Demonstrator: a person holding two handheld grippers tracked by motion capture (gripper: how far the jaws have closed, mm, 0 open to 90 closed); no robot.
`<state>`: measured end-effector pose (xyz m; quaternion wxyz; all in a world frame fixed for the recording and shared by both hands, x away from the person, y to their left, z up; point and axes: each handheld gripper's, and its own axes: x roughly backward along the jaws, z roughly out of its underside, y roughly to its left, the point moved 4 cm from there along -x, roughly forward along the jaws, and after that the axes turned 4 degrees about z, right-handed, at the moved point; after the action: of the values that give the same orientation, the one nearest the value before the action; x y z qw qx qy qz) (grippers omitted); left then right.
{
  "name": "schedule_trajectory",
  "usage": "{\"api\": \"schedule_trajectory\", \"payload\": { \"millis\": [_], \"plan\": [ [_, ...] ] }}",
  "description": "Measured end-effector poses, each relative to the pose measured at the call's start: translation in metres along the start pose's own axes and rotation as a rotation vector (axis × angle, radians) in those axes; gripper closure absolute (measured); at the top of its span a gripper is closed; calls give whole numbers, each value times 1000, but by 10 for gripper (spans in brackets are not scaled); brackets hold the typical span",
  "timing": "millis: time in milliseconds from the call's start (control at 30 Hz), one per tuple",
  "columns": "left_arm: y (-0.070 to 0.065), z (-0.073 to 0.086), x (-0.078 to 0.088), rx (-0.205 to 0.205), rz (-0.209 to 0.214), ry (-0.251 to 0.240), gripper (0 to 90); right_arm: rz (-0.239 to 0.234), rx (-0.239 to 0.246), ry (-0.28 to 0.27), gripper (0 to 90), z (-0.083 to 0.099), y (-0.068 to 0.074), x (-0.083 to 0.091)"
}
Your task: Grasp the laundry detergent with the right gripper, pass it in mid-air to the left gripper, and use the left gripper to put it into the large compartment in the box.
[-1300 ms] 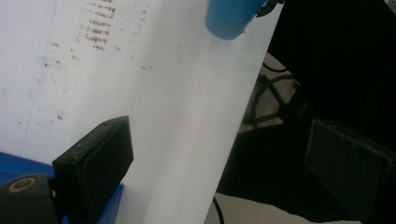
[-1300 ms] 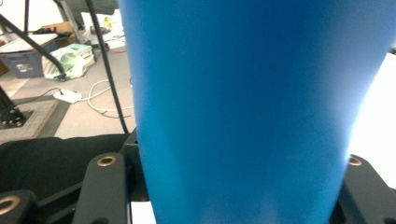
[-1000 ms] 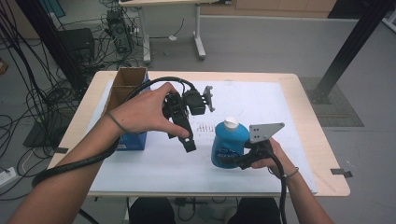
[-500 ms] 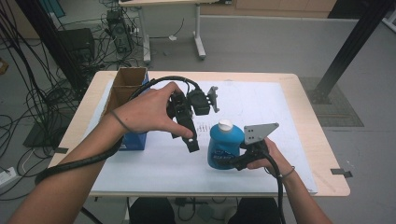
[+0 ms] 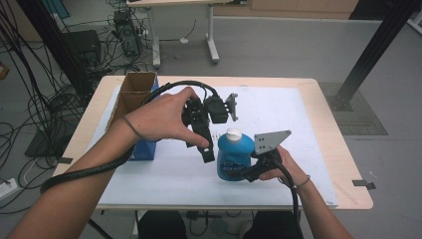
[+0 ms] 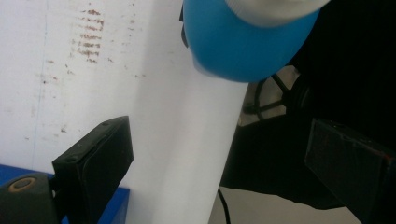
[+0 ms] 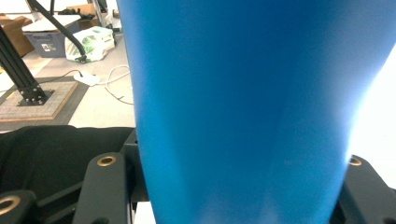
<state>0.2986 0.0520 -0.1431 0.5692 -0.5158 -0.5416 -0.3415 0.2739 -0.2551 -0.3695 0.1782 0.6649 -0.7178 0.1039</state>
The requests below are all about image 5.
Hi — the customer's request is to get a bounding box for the white power strip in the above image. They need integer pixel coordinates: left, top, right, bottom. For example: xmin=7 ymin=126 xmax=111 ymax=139
xmin=0 ymin=177 xmax=18 ymax=200

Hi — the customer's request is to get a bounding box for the blue bottle with white cap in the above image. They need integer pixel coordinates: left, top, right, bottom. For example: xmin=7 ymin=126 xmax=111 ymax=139
xmin=216 ymin=127 xmax=257 ymax=182

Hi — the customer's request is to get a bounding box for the tangle of black floor cables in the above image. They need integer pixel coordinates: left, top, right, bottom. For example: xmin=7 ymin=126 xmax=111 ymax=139
xmin=0 ymin=0 xmax=157 ymax=213

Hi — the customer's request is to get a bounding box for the black case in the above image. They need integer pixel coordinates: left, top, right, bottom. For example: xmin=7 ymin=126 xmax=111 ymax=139
xmin=61 ymin=29 xmax=103 ymax=68

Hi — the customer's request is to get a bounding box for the person's right hand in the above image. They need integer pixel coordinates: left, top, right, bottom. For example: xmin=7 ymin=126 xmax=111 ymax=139
xmin=258 ymin=145 xmax=308 ymax=188

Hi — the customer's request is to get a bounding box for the white desk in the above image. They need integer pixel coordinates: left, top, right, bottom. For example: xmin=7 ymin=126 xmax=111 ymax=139
xmin=125 ymin=0 xmax=248 ymax=69

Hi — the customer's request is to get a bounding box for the dark floor plate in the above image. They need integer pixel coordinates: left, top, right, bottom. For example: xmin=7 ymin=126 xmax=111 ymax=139
xmin=24 ymin=127 xmax=81 ymax=158

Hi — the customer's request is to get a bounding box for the light wooden table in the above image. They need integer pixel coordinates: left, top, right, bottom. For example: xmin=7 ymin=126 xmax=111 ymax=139
xmin=51 ymin=75 xmax=374 ymax=212

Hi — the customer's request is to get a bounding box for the white table mat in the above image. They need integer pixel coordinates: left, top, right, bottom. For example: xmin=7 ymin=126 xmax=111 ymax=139
xmin=98 ymin=85 xmax=339 ymax=207

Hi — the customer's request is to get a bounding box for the person's left hand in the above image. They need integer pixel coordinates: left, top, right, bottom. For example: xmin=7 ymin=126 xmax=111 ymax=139
xmin=123 ymin=87 xmax=211 ymax=148

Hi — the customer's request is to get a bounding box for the black computer tower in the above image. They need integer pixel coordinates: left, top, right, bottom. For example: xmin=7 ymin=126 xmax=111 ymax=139
xmin=112 ymin=9 xmax=142 ymax=58

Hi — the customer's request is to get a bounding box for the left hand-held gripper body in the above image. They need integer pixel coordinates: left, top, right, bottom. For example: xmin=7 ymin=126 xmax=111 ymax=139
xmin=181 ymin=93 xmax=240 ymax=141

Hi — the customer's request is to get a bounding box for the person's left leg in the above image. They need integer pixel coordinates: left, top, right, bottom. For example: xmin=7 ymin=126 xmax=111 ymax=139
xmin=137 ymin=210 xmax=188 ymax=239

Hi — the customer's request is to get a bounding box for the black metal post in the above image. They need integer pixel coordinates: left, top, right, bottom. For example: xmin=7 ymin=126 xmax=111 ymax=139
xmin=326 ymin=0 xmax=422 ymax=113
xmin=16 ymin=0 xmax=91 ymax=101

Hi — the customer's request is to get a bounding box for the blue cardboard box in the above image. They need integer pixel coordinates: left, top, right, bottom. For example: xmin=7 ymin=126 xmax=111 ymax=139
xmin=105 ymin=71 xmax=161 ymax=162

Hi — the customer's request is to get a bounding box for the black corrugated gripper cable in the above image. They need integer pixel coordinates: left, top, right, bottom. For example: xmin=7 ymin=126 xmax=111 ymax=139
xmin=39 ymin=80 xmax=220 ymax=195
xmin=272 ymin=162 xmax=305 ymax=239

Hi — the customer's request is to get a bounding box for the person's leg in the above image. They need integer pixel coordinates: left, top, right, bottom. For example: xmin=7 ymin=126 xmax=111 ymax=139
xmin=242 ymin=210 xmax=302 ymax=239
xmin=137 ymin=210 xmax=188 ymax=239

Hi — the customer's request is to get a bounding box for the black wrist band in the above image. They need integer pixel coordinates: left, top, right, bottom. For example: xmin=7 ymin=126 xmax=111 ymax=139
xmin=122 ymin=115 xmax=143 ymax=140
xmin=295 ymin=174 xmax=312 ymax=189

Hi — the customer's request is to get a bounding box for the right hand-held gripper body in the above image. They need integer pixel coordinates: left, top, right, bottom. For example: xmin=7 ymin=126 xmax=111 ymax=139
xmin=245 ymin=129 xmax=293 ymax=183

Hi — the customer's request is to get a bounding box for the person's right leg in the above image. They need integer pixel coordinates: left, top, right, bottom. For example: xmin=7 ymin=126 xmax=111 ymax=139
xmin=242 ymin=210 xmax=302 ymax=239

